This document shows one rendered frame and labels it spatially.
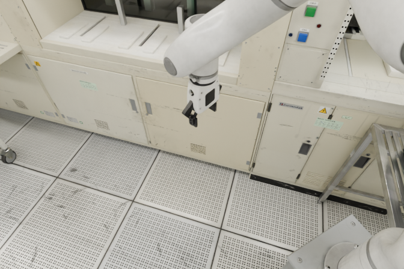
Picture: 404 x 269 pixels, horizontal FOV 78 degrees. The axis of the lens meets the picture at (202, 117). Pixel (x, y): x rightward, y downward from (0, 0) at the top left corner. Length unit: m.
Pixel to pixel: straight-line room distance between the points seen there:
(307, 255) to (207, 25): 0.72
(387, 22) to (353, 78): 1.05
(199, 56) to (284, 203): 1.45
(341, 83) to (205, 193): 1.07
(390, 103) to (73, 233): 1.81
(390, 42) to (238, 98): 1.03
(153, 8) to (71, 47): 0.54
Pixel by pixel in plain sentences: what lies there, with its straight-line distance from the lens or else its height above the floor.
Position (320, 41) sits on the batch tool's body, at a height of 1.09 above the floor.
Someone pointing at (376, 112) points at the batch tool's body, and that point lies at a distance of 1.35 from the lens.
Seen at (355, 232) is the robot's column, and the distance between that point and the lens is 1.00.
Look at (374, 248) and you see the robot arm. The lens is 0.74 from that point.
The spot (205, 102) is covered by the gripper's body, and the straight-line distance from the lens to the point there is 0.73.
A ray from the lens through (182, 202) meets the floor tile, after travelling 1.76.
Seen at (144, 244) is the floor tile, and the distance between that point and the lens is 1.70.
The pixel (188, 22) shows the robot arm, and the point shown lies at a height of 1.32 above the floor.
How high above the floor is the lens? 1.59
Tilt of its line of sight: 46 degrees down
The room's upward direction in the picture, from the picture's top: straight up
